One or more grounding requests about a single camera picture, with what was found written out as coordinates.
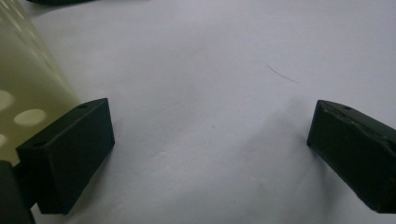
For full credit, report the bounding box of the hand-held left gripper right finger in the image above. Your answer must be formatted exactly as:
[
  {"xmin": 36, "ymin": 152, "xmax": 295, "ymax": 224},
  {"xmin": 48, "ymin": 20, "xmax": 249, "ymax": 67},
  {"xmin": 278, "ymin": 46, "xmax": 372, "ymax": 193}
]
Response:
[{"xmin": 306, "ymin": 99, "xmax": 396, "ymax": 215}]

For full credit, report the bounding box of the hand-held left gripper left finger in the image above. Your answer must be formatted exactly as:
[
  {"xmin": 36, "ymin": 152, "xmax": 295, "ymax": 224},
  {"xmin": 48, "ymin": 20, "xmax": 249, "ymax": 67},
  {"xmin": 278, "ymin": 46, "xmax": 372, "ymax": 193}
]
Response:
[{"xmin": 16, "ymin": 97, "xmax": 116, "ymax": 216}]

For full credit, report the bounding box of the pale yellow perforated plastic basket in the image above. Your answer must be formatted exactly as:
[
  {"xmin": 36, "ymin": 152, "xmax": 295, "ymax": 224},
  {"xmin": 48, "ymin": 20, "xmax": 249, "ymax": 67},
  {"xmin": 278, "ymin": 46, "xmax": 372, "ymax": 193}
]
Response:
[{"xmin": 0, "ymin": 0, "xmax": 82, "ymax": 164}]

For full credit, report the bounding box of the thin dark hair strand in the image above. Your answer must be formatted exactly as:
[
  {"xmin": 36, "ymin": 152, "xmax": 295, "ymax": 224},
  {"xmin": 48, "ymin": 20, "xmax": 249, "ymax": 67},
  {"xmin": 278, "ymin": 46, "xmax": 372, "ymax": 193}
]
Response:
[{"xmin": 266, "ymin": 63, "xmax": 300, "ymax": 84}]

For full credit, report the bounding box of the dark object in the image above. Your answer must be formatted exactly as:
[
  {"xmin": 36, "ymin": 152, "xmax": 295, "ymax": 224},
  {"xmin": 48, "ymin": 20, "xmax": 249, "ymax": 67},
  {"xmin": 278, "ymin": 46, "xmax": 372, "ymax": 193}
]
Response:
[{"xmin": 25, "ymin": 0, "xmax": 94, "ymax": 6}]

